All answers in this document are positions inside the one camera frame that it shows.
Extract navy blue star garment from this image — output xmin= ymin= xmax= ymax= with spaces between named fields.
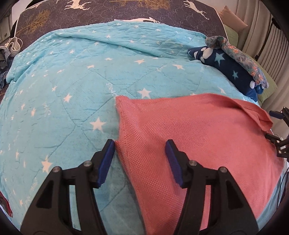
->
xmin=188 ymin=46 xmax=264 ymax=102

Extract tan pillow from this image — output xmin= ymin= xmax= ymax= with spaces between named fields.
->
xmin=219 ymin=5 xmax=248 ymax=33

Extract pink knit garment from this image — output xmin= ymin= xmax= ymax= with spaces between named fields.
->
xmin=116 ymin=93 xmax=284 ymax=234

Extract floral patterned folded garment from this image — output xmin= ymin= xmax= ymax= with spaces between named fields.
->
xmin=206 ymin=36 xmax=269 ymax=89

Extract beige curtain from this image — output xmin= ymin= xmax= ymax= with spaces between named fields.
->
xmin=236 ymin=1 xmax=288 ymax=110

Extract light blue star blanket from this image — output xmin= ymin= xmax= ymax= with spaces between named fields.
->
xmin=1 ymin=21 xmax=251 ymax=227

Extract dark deer pattern bedsheet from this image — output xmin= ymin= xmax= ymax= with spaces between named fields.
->
xmin=11 ymin=0 xmax=227 ymax=48

